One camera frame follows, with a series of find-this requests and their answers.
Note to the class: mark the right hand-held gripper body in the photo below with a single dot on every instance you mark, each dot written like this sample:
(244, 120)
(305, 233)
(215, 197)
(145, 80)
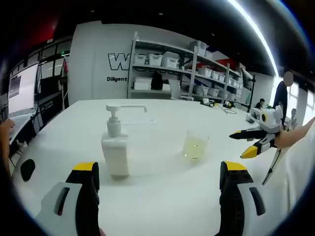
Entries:
(270, 120)

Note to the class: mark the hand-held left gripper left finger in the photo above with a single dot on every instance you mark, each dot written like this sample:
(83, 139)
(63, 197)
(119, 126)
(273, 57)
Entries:
(71, 211)

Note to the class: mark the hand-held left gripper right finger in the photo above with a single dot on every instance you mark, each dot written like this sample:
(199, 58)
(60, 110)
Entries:
(242, 209)

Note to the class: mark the clear ribbed cup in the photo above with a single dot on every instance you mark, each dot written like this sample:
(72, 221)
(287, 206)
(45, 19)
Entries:
(195, 147)

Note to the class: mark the white pump bottle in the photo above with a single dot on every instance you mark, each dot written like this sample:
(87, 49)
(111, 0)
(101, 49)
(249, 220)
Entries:
(115, 152)

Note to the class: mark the white device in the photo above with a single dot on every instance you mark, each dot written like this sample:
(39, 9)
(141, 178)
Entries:
(252, 115)

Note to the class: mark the black tripod stand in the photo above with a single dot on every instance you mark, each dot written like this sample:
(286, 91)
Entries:
(251, 93)

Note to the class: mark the yellow and black tool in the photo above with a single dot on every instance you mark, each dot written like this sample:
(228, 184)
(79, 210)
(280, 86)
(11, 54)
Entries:
(227, 104)

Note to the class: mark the white gadget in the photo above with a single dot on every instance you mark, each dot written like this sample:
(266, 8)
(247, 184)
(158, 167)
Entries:
(206, 102)

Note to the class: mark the black oval object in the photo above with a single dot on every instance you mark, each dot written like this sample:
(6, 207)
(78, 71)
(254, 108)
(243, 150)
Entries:
(27, 170)

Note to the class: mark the ceiling light strip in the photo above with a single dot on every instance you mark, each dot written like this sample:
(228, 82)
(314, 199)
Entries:
(261, 37)

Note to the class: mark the white chair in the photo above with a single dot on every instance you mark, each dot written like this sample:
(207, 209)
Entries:
(176, 89)

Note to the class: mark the grey metal shelf unit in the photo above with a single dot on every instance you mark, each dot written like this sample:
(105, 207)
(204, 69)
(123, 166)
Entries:
(187, 71)

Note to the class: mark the black bag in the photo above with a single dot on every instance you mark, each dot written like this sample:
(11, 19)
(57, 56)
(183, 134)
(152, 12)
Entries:
(156, 81)

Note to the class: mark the row of white storage bins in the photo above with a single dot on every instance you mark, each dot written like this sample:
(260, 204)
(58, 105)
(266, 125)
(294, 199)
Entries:
(169, 60)

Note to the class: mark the white screen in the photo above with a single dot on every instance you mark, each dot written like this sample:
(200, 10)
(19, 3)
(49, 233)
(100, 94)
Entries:
(23, 88)

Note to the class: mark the red flag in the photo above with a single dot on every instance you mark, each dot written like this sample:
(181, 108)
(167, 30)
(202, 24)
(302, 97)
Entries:
(65, 68)

